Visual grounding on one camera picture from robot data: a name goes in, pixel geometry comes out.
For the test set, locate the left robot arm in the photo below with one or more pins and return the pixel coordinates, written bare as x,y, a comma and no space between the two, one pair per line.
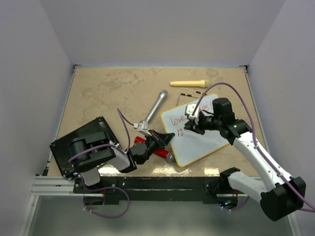
88,152

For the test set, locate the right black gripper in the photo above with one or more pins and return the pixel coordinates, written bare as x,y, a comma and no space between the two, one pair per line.
191,125

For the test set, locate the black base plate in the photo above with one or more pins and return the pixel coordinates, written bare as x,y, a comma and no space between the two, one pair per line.
174,189

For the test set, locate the silver toy microphone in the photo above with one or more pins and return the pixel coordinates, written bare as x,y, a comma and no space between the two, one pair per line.
160,99

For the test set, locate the red toy microphone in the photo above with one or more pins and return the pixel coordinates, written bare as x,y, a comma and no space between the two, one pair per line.
167,155

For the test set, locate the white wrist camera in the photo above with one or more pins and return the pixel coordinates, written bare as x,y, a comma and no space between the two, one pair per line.
192,113
142,127

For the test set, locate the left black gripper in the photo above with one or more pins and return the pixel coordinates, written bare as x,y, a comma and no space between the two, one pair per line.
164,138

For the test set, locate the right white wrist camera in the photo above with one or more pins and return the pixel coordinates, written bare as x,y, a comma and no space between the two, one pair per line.
192,113

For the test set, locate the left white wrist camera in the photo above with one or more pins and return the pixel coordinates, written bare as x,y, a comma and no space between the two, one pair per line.
142,127

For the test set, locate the yellow framed whiteboard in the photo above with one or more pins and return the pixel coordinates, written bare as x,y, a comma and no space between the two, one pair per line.
188,146

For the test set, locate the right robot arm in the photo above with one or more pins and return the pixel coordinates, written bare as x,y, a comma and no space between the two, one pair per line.
278,193

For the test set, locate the cream toy microphone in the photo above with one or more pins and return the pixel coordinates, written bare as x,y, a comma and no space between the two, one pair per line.
199,84

